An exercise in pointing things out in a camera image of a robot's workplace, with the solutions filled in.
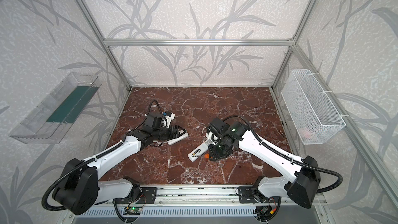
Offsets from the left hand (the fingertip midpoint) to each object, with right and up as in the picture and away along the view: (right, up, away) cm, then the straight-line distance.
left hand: (185, 128), depth 82 cm
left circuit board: (-23, -37, -11) cm, 45 cm away
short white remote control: (-10, -10, +8) cm, 16 cm away
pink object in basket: (+59, 0, -10) cm, 60 cm away
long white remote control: (+8, -13, +4) cm, 16 cm away
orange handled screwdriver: (+12, -12, -9) cm, 19 cm away
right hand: (+14, -10, -10) cm, 20 cm away
